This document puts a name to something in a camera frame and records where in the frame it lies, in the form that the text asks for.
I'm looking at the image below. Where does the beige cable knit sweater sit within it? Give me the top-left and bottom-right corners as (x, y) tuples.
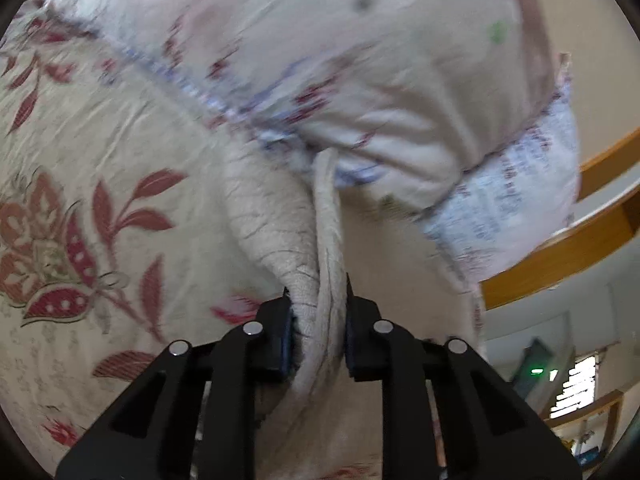
(219, 136), (482, 480)

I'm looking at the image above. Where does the pink tree print pillow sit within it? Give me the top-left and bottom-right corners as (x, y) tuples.
(46, 0), (555, 210)

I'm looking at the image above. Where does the yellow wooden bed frame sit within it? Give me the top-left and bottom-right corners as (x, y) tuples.
(480, 130), (639, 310)

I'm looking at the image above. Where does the mauve lower pillow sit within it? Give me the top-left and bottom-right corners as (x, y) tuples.
(420, 53), (580, 290)

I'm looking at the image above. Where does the floral cream bedspread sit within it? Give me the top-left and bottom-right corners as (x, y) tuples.
(0, 8), (381, 480)

